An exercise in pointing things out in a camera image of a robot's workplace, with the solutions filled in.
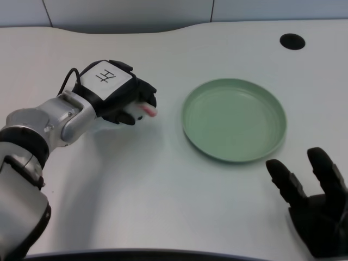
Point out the white rabbit doll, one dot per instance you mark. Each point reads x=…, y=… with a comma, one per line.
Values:
x=141, y=110

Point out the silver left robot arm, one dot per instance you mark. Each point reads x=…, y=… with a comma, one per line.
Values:
x=35, y=141

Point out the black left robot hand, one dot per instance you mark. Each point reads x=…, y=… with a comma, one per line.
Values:
x=114, y=89

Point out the green round plate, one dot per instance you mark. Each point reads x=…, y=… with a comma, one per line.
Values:
x=234, y=121

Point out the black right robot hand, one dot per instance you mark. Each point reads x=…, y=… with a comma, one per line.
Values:
x=318, y=206

